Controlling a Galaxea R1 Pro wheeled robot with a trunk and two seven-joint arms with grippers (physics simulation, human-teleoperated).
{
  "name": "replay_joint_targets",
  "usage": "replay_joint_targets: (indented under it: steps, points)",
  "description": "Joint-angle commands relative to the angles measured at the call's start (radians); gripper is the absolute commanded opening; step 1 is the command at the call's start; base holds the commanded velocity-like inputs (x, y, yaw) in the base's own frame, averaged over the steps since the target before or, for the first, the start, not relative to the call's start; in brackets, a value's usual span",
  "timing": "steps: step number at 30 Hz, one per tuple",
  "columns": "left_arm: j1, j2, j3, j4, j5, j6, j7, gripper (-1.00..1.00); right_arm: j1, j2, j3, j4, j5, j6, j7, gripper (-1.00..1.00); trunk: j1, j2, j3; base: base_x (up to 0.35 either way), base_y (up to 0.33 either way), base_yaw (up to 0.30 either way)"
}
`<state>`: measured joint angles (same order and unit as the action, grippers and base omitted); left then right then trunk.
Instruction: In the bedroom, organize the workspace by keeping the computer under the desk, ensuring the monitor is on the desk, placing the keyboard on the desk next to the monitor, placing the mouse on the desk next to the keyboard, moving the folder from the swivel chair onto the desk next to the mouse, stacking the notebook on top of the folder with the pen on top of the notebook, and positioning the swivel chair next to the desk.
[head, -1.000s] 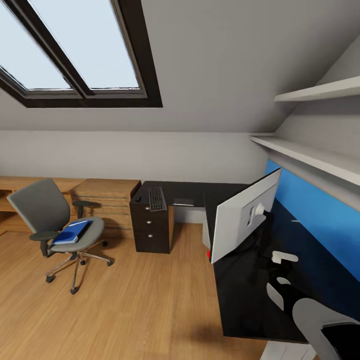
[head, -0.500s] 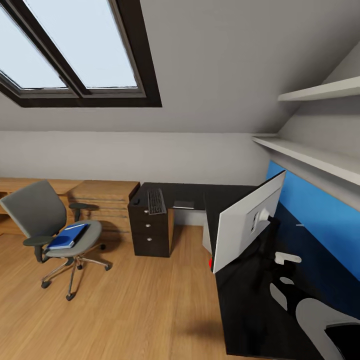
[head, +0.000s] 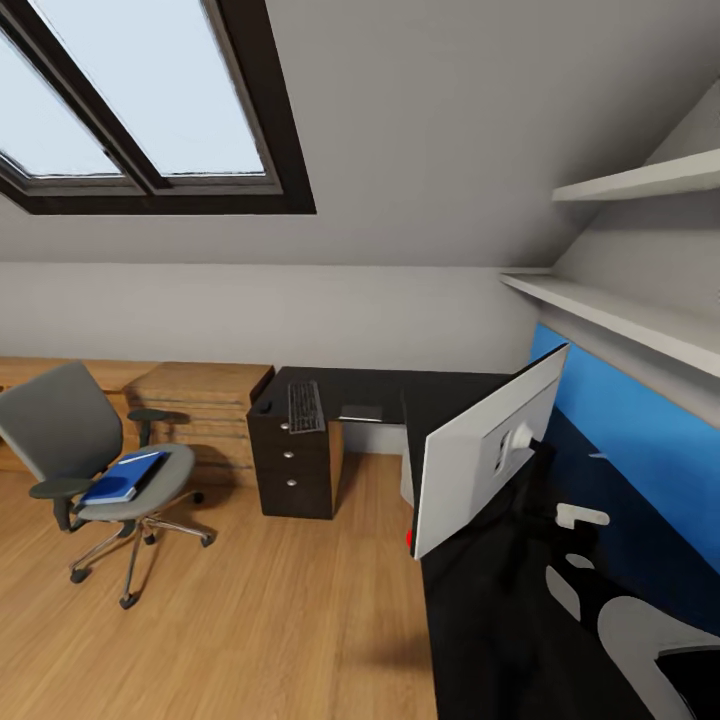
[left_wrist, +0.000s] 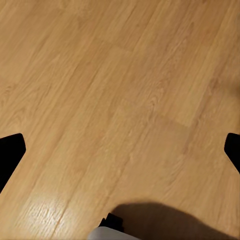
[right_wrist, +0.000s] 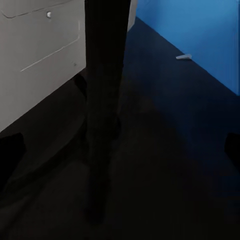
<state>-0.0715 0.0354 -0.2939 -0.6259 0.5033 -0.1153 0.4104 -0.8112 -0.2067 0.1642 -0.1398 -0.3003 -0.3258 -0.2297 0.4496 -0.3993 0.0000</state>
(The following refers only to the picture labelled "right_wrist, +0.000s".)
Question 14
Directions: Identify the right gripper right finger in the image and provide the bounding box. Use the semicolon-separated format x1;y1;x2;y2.
224;133;240;173

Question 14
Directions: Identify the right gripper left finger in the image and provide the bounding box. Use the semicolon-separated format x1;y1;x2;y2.
0;133;26;193

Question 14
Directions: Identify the monitor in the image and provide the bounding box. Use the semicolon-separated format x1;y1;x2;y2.
0;0;138;199

